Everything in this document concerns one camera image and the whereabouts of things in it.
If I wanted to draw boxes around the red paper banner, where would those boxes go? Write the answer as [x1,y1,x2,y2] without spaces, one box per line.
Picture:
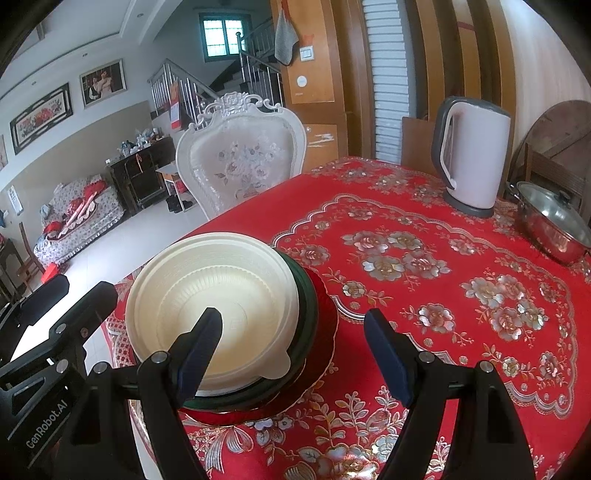
[168,78,183,132]

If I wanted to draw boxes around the ornate white chair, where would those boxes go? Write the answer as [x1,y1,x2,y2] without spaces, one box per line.
[176,92,308,221]

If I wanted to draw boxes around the white electric kettle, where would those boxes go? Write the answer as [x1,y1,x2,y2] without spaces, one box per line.
[431,95,512,219]

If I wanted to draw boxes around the stainless steel pot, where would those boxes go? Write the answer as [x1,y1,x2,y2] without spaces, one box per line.
[508,181,591,266]

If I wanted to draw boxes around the brown cardboard sheet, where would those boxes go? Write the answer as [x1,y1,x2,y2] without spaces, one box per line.
[401,115,439,176]

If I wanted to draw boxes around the green plastic bowl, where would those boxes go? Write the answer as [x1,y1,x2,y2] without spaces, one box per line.
[182,251,320,412]

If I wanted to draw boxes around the framed portrait photo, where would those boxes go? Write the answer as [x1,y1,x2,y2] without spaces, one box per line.
[79,59,126,109]

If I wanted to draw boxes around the green framed window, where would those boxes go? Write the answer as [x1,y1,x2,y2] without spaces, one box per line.
[199,11,252,63]

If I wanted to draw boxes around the grey hanging cloth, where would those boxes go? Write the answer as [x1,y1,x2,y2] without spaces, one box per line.
[274,4,298,65]

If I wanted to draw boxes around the dark wooden sideboard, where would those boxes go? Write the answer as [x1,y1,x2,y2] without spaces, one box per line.
[107,137,178,215]

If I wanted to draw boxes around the red glass plate with sticker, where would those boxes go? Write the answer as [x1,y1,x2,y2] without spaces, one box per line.
[178,268,340,416]

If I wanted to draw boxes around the round wooden tabletop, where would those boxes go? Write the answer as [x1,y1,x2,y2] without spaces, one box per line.
[508,99,591,195]

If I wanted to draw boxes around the framed flower painting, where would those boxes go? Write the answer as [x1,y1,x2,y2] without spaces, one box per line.
[10,83,74,155]

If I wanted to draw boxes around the dark wooden chair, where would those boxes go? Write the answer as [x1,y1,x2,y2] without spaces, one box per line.
[0,222,47,296]

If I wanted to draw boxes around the floral covered sofa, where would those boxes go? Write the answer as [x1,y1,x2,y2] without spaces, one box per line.
[34,174,127,266]

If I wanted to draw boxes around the white slatted panel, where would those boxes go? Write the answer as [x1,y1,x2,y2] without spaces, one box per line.
[362,0,411,162]

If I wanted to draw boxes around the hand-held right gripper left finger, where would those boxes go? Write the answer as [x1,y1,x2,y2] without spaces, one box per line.
[62,307,225,480]

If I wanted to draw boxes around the metal staircase railing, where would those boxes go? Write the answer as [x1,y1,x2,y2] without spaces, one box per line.
[148,18,284,130]

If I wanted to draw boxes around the red floral tablecloth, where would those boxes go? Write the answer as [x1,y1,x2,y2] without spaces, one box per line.
[104,156,591,480]

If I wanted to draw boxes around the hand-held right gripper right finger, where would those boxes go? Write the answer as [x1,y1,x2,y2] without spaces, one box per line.
[364,308,539,480]

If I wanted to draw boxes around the glass pot lid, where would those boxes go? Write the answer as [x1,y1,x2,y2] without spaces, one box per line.
[516,181,585,245]

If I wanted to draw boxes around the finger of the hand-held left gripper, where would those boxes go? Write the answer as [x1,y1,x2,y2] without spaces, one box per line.
[0,274,70,356]
[0,281,118,393]

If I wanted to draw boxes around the beige patterned plastic bowl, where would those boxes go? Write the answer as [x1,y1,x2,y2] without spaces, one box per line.
[124,233,303,386]

